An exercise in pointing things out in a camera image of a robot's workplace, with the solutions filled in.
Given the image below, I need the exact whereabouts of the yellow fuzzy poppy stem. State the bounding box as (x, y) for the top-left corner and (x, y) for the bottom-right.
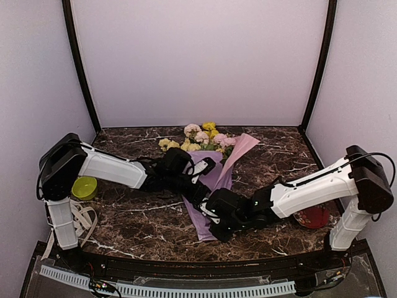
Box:
(202, 122), (219, 139)

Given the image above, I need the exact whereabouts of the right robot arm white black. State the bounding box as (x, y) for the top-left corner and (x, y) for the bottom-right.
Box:
(199, 145), (394, 269)

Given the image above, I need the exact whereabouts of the black front table rail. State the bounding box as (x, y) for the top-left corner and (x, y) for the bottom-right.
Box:
(65, 250), (323, 280)

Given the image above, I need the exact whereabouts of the white slotted cable duct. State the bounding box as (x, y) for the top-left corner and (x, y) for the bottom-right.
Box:
(39, 265), (297, 297)

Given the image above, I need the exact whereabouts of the lime green bowl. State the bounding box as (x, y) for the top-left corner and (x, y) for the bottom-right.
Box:
(71, 176), (97, 201)

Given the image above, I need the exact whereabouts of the pink purple wrapping paper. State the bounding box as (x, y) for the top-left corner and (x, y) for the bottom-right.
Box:
(183, 133), (260, 242)

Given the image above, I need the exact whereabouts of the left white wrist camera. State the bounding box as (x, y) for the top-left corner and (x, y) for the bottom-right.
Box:
(185, 157), (216, 184)

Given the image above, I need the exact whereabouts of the right black frame post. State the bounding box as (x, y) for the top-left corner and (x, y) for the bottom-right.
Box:
(298, 0), (337, 135)

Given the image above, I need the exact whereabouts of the red floral dish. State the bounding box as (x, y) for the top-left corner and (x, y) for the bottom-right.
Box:
(293, 206), (329, 229)

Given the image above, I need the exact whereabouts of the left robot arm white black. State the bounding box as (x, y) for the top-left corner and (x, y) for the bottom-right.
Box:
(36, 133), (216, 271)

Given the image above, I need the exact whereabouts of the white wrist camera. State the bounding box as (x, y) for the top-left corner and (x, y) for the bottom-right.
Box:
(185, 157), (216, 184)
(199, 198), (220, 224)

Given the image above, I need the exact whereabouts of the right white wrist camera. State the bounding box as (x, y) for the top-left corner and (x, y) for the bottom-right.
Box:
(199, 198), (220, 224)

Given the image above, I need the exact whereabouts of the pink rose flower stem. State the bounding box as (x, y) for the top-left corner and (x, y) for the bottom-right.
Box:
(184, 124), (237, 160)

